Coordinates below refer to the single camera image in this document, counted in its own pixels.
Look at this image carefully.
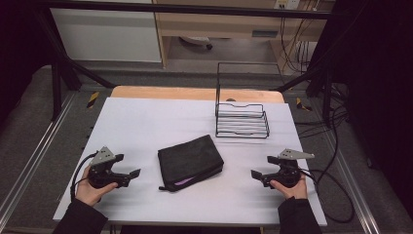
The white wall socket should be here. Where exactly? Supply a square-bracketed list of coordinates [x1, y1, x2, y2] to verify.
[273, 0, 302, 11]

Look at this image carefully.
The black wire rack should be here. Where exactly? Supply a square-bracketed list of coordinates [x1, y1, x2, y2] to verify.
[214, 61, 286, 139]

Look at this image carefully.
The light wooden desk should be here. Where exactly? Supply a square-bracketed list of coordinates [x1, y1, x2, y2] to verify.
[151, 0, 336, 70]

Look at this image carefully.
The person's left hand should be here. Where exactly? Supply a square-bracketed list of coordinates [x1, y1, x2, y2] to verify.
[74, 165, 119, 208]

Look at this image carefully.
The black zipper pouch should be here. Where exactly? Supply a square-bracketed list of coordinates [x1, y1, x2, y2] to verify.
[157, 134, 225, 193]

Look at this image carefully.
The bundle of black cables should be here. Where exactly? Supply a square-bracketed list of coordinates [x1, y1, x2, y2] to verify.
[279, 16, 352, 140]

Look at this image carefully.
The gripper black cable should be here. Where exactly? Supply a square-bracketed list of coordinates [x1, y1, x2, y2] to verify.
[300, 168, 356, 224]
[69, 151, 99, 203]

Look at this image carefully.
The office chair base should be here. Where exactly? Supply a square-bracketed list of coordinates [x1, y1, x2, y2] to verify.
[179, 35, 214, 51]

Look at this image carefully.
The aluminium floor rail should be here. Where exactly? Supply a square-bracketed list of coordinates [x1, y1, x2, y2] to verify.
[319, 128, 383, 234]
[0, 92, 77, 215]

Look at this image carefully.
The yellow black floor tape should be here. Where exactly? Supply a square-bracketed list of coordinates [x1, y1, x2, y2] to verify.
[86, 91, 100, 109]
[295, 97, 314, 112]

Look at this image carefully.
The white cabinet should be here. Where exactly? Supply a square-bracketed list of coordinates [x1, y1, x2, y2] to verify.
[49, 7, 163, 63]

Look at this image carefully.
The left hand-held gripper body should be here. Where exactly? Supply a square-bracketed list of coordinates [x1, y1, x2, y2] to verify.
[87, 145, 131, 190]

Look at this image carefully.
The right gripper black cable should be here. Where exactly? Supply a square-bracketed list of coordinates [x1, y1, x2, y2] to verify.
[300, 168, 356, 224]

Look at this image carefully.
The black metal frame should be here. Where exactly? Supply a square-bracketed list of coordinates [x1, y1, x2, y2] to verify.
[33, 0, 339, 123]

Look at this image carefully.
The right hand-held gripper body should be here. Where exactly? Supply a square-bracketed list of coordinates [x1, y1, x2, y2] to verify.
[261, 148, 316, 189]

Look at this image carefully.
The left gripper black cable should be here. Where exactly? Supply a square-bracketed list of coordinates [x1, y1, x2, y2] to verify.
[69, 151, 99, 203]

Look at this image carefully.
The person's right hand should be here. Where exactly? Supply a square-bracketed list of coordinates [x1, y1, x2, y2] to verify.
[269, 174, 309, 201]

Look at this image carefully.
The dark curtain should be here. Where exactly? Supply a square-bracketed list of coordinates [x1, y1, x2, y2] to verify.
[319, 0, 413, 209]
[0, 0, 56, 118]

